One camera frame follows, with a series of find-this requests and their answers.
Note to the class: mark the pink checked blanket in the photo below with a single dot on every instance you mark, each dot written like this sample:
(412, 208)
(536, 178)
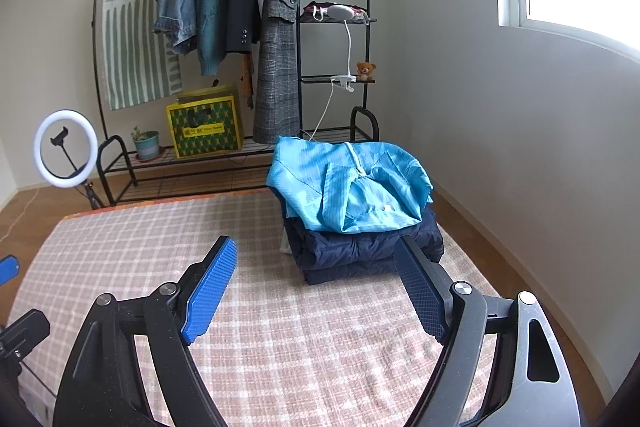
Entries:
(300, 357)

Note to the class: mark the blue pinstriped work coat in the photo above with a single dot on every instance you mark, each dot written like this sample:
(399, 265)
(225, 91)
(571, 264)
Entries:
(350, 197)

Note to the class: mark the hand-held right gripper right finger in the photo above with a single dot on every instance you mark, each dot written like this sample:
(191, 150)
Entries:
(420, 292)

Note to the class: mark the grey plaid long coat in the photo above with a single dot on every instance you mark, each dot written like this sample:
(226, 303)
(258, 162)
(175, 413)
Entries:
(277, 57)

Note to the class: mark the small potted plant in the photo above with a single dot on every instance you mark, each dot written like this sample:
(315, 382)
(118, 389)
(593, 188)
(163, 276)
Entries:
(147, 148)

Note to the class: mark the green striped hanging rug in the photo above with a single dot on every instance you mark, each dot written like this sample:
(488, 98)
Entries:
(130, 47)

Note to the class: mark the teal knit sweater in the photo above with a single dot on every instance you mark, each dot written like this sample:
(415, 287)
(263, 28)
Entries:
(212, 7)

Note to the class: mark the yellow patterned box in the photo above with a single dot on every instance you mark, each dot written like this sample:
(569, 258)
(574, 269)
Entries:
(205, 127)

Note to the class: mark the orange scarf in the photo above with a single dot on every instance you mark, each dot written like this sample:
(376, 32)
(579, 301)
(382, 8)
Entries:
(246, 77)

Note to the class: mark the folded navy padded jacket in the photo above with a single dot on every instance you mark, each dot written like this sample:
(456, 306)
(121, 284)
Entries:
(360, 252)

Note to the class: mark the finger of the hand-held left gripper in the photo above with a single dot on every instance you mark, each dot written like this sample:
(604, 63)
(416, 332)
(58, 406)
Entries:
(27, 329)
(7, 269)

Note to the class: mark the folded pink clothes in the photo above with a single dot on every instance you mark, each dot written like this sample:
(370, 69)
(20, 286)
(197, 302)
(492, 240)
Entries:
(317, 9)

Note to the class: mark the small brown teddy bear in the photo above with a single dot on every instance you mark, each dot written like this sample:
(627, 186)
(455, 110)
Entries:
(366, 71)

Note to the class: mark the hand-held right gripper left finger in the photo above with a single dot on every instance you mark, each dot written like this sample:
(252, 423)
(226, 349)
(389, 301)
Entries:
(210, 292)

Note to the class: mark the white clip lamp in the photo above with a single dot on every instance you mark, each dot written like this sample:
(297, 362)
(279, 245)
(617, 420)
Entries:
(340, 12)

